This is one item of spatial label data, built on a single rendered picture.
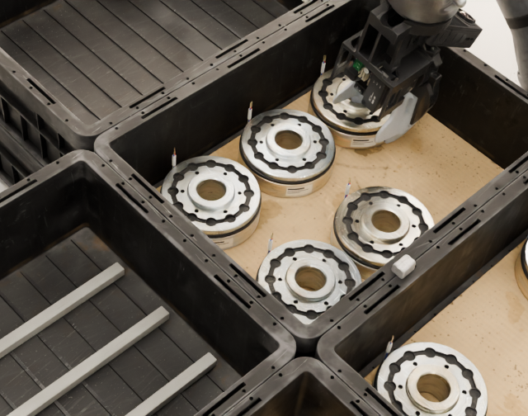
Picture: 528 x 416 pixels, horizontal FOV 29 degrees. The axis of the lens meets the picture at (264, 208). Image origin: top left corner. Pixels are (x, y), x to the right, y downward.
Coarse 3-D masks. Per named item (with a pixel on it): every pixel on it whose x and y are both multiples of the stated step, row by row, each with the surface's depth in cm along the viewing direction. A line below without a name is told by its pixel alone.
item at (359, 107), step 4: (348, 80) 116; (340, 84) 116; (344, 84) 116; (340, 88) 116; (336, 92) 116; (348, 100) 114; (344, 104) 114; (348, 104) 114; (352, 104) 114; (356, 104) 114; (360, 104) 114; (348, 108) 114; (352, 108) 114; (356, 108) 114; (360, 108) 114; (364, 108) 114
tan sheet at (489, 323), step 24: (504, 264) 107; (480, 288) 104; (504, 288) 105; (456, 312) 102; (480, 312) 102; (504, 312) 103; (432, 336) 100; (456, 336) 100; (480, 336) 101; (504, 336) 101; (480, 360) 99; (504, 360) 99; (504, 384) 98; (504, 408) 96
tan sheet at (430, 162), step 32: (416, 128) 118; (352, 160) 114; (384, 160) 114; (416, 160) 115; (448, 160) 115; (480, 160) 116; (320, 192) 111; (416, 192) 112; (448, 192) 112; (288, 224) 107; (320, 224) 108; (256, 256) 104
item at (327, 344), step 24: (504, 192) 99; (480, 216) 97; (456, 240) 97; (432, 264) 93; (384, 288) 91; (408, 288) 92; (360, 312) 89; (336, 336) 87; (336, 360) 86; (360, 384) 85
